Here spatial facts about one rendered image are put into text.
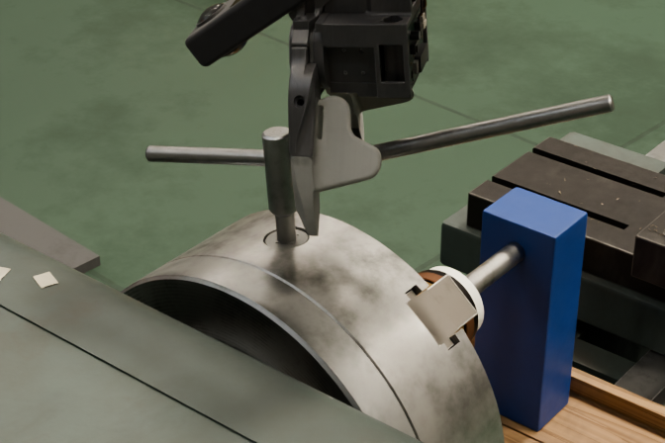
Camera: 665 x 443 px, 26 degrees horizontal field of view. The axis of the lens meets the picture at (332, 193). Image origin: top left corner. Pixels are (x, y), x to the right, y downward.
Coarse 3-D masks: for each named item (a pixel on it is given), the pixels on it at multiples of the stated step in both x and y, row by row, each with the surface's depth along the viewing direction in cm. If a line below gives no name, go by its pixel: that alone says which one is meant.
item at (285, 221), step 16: (272, 128) 103; (272, 144) 101; (288, 144) 102; (272, 160) 102; (288, 160) 102; (272, 176) 103; (288, 176) 103; (272, 192) 103; (288, 192) 103; (272, 208) 104; (288, 208) 104; (288, 224) 105; (288, 240) 105
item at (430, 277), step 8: (424, 272) 124; (432, 272) 124; (440, 272) 124; (432, 280) 122; (456, 280) 123; (464, 288) 123; (472, 304) 123; (472, 320) 122; (464, 328) 122; (472, 328) 123; (472, 336) 124
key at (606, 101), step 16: (608, 96) 95; (528, 112) 97; (544, 112) 96; (560, 112) 96; (576, 112) 96; (592, 112) 95; (608, 112) 95; (464, 128) 98; (480, 128) 98; (496, 128) 97; (512, 128) 97; (528, 128) 97; (384, 144) 100; (400, 144) 100; (416, 144) 99; (432, 144) 99; (448, 144) 99; (160, 160) 105; (176, 160) 104; (192, 160) 104; (208, 160) 104; (224, 160) 103; (240, 160) 103; (256, 160) 103
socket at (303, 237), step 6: (270, 234) 107; (276, 234) 107; (300, 234) 106; (306, 234) 106; (264, 240) 106; (270, 240) 106; (276, 240) 106; (300, 240) 105; (306, 240) 105; (270, 246) 105; (276, 246) 105; (282, 246) 105; (288, 246) 105; (294, 246) 105
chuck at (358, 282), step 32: (256, 224) 109; (320, 224) 107; (192, 256) 107; (224, 256) 104; (256, 256) 104; (288, 256) 103; (320, 256) 104; (352, 256) 104; (384, 256) 105; (320, 288) 101; (352, 288) 102; (384, 288) 103; (416, 288) 104; (352, 320) 100; (384, 320) 101; (416, 320) 102; (384, 352) 99; (416, 352) 101; (448, 352) 102; (416, 384) 100; (448, 384) 102; (480, 384) 104; (416, 416) 99; (448, 416) 101; (480, 416) 103
